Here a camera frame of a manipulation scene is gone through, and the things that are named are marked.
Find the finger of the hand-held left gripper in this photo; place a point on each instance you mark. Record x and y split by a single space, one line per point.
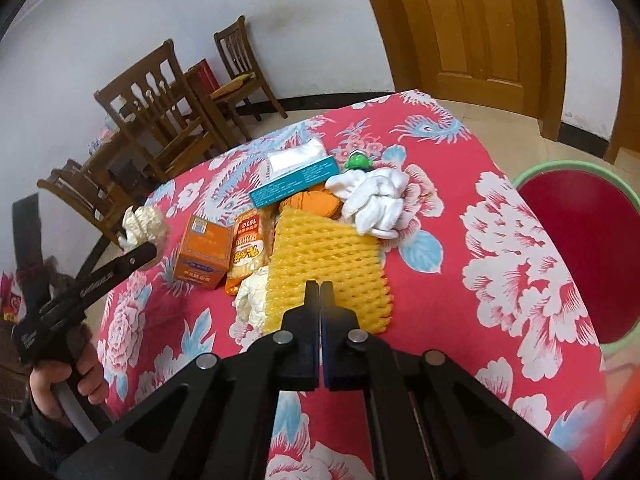
140 256

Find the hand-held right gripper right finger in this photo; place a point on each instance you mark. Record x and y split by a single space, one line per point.
327 310

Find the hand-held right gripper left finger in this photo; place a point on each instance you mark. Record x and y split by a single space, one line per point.
312 310

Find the white foam net ball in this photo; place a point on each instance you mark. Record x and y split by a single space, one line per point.
145 225

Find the white foam net piece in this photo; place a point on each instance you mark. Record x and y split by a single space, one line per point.
255 300

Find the yellow foam fruit net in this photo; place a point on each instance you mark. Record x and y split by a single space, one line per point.
320 250

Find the orange cardboard box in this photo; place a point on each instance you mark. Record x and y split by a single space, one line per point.
205 250

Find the white cloth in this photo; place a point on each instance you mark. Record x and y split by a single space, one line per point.
370 200

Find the green toy figure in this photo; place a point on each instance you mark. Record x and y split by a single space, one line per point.
357 161

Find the red bucket with green rim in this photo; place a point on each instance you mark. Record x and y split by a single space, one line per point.
575 240

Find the person's left forearm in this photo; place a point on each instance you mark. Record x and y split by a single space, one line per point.
50 445

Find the person's left hand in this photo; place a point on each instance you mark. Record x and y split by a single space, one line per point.
92 375

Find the orange snack packet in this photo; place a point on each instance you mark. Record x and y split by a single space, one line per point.
247 250

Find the low wooden chair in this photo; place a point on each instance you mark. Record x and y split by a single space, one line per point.
80 190

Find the orange cloth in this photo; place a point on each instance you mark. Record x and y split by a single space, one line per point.
310 202

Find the teal tissue box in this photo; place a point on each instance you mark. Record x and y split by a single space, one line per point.
295 180

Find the large wooden chair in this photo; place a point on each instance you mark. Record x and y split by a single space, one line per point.
150 90

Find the red box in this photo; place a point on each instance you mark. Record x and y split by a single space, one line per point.
204 76

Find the yellow seat cushion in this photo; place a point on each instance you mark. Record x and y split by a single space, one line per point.
232 86

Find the wooden chair with cushion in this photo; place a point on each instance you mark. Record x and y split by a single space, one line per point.
235 55

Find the wooden panel door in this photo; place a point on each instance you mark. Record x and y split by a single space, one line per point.
465 25

